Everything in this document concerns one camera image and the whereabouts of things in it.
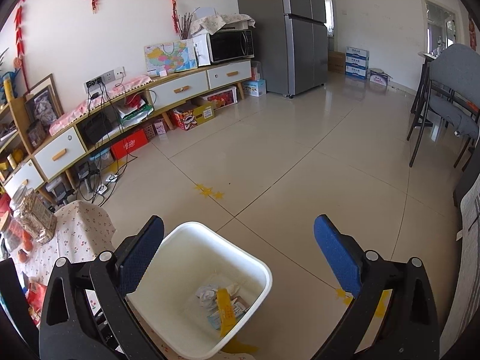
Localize white paper ball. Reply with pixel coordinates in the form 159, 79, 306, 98
195, 283, 240, 311

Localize yellow snack wrapper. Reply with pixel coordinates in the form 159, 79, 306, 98
216, 289, 237, 337

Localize red instant noodle bowl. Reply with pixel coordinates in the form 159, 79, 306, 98
26, 281, 47, 328

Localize light blue milk carton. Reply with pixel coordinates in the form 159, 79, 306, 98
208, 297, 250, 331

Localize cherry print tablecloth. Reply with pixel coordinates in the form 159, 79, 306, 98
1, 201, 115, 355

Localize tangerine in jar left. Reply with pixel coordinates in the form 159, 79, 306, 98
17, 249, 29, 263

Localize tangerine in jar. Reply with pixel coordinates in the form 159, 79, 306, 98
22, 232, 33, 253
17, 249, 29, 263

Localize tangerine in jar right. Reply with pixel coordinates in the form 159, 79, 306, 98
22, 232, 33, 253

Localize plastic jar of seeds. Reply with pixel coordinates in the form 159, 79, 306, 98
10, 186, 57, 245

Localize red box under cabinet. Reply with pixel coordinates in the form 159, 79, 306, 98
111, 129, 149, 160

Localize long wooden tv cabinet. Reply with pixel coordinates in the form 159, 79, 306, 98
1, 59, 251, 195

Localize framed cat picture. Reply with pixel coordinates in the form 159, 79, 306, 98
24, 74, 64, 130

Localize red snack carton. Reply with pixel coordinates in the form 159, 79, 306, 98
171, 104, 198, 131

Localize grey chair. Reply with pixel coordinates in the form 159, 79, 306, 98
407, 43, 479, 166

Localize pink cloth on cabinet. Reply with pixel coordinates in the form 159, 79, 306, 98
49, 75, 153, 136

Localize stacked blue white boxes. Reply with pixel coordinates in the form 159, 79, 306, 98
345, 46, 369, 80

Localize colourful map poster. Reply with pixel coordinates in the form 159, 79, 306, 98
144, 39, 198, 77

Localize black microwave oven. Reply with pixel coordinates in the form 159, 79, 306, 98
192, 29, 255, 67

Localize grey refrigerator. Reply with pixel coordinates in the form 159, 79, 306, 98
238, 0, 329, 98

